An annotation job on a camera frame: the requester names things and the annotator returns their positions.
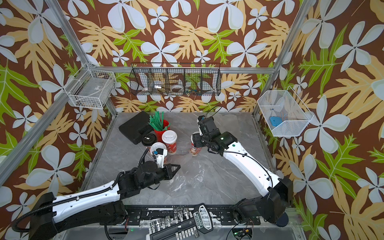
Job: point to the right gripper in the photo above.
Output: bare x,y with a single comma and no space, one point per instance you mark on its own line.
199,140

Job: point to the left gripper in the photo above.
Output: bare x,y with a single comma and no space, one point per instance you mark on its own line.
165,172

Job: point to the white lid cup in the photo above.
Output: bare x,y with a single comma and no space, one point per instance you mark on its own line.
169,138
157,148
193,149

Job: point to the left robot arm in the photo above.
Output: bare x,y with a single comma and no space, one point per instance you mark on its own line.
103,205

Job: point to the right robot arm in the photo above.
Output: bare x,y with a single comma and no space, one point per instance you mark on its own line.
276,193

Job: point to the red straw holder cup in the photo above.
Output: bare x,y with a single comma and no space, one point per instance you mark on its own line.
159,134

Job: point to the black lid red cup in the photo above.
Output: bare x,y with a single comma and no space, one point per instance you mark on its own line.
148,140

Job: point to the green wrapped straws bundle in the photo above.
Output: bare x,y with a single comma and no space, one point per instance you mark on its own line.
156,120

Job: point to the black plastic case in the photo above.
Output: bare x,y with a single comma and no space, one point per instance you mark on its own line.
135,128

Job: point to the socket wrench set tray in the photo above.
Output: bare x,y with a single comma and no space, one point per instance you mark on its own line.
184,224

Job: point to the blue object in basket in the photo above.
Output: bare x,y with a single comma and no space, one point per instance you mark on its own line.
276,121

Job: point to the black wire basket centre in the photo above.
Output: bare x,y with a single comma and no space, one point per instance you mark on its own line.
178,79

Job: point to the black mounting rail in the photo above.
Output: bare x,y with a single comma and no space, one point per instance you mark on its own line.
223,215

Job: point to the white wire basket right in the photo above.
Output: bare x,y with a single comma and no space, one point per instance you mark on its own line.
288,105

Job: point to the white wire basket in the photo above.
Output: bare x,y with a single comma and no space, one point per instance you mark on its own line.
90,87
288,105

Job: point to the white wire basket left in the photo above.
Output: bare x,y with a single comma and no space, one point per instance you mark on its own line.
90,87

